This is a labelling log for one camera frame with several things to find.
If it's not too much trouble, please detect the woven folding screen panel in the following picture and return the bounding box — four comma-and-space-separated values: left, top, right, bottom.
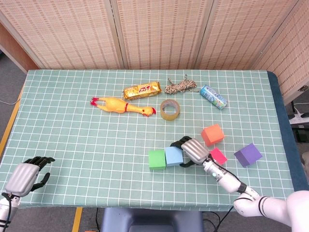
110, 0, 214, 71
252, 0, 309, 106
194, 0, 302, 71
0, 0, 125, 71

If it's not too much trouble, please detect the black floor device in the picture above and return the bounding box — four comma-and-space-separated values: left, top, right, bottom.
291, 124, 309, 145

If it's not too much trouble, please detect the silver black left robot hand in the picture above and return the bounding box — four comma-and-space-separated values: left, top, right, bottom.
4, 156, 56, 199

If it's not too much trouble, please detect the yellow rubber chicken toy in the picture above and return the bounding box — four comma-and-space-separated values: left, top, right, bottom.
90, 96, 157, 118

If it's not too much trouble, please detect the gold snack package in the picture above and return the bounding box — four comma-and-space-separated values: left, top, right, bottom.
123, 81, 162, 101

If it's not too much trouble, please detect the light blue foam block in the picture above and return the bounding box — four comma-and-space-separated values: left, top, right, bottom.
164, 146, 184, 167

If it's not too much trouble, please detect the braided rope bundle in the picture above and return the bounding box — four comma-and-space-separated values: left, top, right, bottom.
164, 74, 198, 94

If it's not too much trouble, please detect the pink red foam block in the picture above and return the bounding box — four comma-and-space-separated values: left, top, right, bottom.
209, 147, 228, 166

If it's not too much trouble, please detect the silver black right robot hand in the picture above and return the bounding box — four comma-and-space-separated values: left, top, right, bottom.
170, 135, 210, 169

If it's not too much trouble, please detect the yellow floor tape strip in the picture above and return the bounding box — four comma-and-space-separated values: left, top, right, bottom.
71, 207, 83, 232
0, 87, 25, 158

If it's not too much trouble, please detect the light blue drink can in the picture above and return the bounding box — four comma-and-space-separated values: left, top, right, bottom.
199, 84, 229, 110

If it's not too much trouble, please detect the clear packing tape roll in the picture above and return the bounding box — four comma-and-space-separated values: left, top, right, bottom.
160, 99, 181, 121

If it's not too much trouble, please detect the purple foam block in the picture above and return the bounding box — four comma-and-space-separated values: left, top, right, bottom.
233, 143, 263, 168

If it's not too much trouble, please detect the green foam block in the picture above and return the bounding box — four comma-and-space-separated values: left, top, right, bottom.
148, 149, 167, 171

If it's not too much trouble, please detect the orange foam block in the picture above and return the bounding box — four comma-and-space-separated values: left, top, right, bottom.
200, 123, 225, 147

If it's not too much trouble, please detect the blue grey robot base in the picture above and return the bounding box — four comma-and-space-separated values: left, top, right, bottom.
100, 207, 205, 232

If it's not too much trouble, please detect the green checked tablecloth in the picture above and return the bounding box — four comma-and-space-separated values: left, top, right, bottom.
0, 69, 299, 213

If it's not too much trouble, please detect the brown wooden cabinet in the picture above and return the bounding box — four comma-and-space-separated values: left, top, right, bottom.
0, 23, 39, 73

